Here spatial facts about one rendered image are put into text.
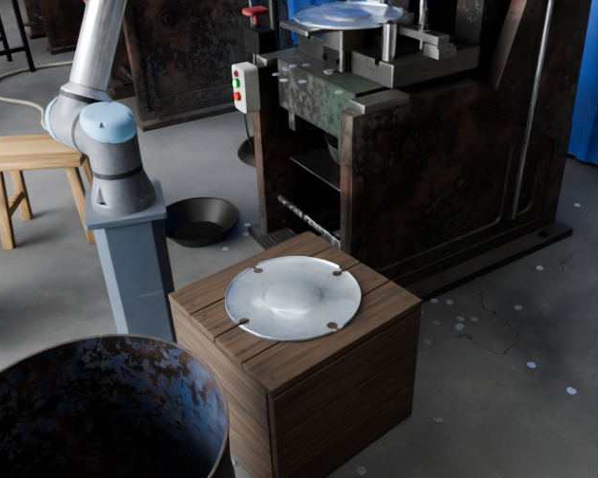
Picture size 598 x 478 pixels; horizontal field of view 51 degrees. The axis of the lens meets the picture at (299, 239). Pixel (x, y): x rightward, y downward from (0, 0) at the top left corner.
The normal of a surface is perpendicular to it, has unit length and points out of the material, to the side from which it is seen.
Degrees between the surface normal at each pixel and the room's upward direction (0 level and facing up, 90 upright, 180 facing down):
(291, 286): 0
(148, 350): 88
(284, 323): 0
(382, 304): 0
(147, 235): 90
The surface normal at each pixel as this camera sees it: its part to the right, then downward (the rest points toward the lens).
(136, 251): 0.27, 0.51
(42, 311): -0.03, -0.84
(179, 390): -0.46, 0.45
